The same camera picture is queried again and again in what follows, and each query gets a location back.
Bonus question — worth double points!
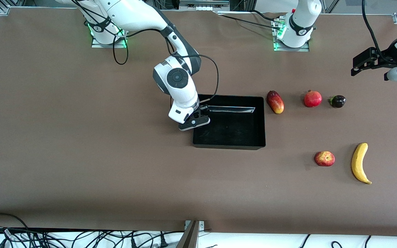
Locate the black plastic tray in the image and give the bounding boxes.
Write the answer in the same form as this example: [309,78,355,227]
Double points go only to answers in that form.
[192,95,266,151]

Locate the red apple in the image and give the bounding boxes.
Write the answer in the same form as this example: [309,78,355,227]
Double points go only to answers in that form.
[314,151,335,167]

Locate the yellow banana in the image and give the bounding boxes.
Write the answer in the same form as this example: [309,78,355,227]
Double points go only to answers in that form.
[351,142,373,185]

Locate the dark purple mangosteen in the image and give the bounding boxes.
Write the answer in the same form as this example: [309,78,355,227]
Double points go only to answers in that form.
[328,95,346,109]

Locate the red pomegranate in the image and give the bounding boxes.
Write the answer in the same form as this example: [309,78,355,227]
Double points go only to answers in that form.
[304,90,323,108]

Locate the red yellow mango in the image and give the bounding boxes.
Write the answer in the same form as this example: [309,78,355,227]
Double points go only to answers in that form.
[266,90,285,114]

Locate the brown table cover sheet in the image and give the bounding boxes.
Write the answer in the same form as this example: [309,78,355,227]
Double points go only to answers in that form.
[0,8,397,238]

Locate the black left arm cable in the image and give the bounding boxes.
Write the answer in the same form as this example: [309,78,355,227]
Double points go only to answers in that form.
[362,0,381,57]

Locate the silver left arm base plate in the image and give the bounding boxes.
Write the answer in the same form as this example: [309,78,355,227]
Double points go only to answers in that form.
[273,19,310,52]

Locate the long black base cable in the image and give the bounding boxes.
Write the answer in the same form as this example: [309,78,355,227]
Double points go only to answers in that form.
[217,14,282,31]

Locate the short black base cable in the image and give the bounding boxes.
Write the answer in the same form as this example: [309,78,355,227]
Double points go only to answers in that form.
[250,10,276,22]

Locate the grey metal frame piece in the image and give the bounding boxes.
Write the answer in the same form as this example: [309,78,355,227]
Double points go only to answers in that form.
[179,0,230,11]

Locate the silver post bracket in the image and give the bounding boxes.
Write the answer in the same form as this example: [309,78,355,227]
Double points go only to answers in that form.
[184,220,205,230]

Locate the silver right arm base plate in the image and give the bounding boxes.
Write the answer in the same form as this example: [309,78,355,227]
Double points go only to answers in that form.
[91,34,128,49]

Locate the aluminium profile post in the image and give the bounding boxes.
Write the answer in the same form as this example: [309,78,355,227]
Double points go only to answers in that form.
[176,220,201,248]

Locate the tangled black cables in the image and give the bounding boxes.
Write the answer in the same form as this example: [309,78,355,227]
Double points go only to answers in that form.
[0,226,171,248]

